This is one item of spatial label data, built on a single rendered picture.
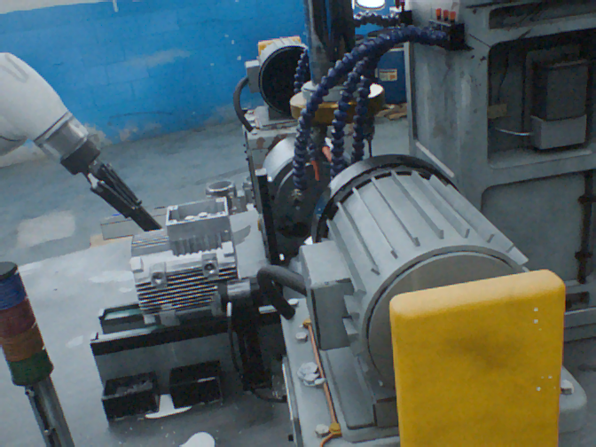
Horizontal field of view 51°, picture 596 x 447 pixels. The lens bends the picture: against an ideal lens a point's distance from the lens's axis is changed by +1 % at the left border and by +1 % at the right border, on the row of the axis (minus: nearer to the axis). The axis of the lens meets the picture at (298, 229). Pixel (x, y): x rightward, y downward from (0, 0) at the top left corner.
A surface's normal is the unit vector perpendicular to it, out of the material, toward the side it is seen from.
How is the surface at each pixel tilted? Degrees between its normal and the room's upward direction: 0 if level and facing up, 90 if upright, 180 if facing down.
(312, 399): 0
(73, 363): 0
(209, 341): 90
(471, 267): 90
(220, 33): 90
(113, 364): 90
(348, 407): 0
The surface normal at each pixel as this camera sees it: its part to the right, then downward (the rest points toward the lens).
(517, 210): 0.12, 0.39
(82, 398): -0.12, -0.90
